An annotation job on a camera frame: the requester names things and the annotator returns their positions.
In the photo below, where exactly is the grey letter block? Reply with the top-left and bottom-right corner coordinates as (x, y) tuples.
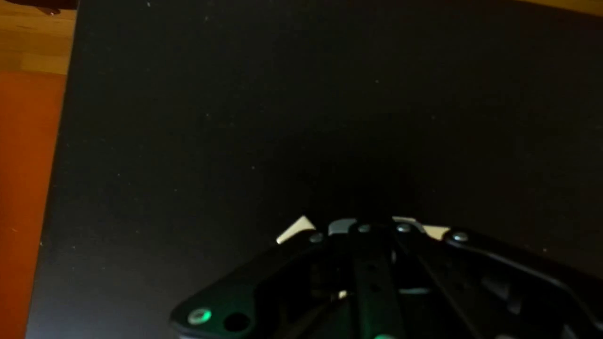
(328, 218), (358, 236)

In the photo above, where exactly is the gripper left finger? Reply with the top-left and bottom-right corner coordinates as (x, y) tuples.
(169, 220), (407, 339)

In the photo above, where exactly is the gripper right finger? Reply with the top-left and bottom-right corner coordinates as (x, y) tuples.
(392, 221), (603, 339)

